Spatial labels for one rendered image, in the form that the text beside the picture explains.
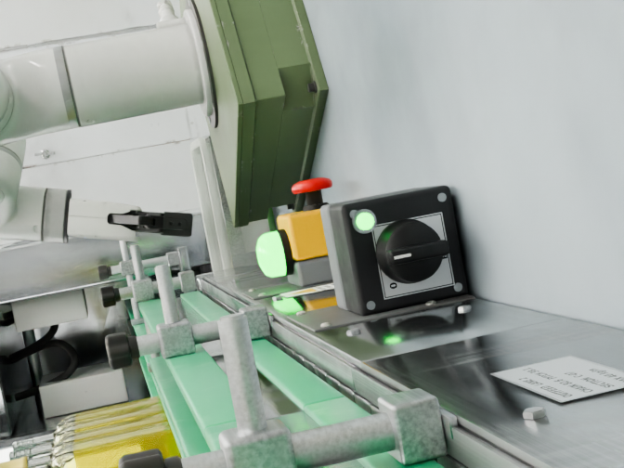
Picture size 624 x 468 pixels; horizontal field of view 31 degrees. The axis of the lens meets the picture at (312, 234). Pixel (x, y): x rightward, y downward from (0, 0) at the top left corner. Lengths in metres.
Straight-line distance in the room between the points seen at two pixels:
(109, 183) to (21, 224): 3.53
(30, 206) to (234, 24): 0.52
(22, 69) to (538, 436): 1.00
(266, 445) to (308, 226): 0.63
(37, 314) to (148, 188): 2.70
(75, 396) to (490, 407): 2.07
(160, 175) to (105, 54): 3.81
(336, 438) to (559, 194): 0.24
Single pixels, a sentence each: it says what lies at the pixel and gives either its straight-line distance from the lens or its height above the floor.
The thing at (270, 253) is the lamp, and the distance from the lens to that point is 1.07.
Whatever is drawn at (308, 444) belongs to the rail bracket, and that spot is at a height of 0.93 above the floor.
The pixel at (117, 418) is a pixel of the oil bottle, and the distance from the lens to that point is 1.32.
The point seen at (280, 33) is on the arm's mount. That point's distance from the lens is 1.17.
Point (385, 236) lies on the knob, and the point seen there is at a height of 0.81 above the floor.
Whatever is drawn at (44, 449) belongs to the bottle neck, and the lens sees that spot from 1.33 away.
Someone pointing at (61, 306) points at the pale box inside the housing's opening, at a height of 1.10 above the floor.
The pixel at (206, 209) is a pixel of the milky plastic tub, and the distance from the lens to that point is 1.71.
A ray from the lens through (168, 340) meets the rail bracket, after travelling 0.91.
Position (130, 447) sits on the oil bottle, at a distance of 1.20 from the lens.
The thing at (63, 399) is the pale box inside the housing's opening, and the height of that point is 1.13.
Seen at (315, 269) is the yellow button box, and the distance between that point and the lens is 1.07.
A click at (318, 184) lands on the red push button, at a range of 1.08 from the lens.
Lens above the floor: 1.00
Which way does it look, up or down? 11 degrees down
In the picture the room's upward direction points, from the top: 101 degrees counter-clockwise
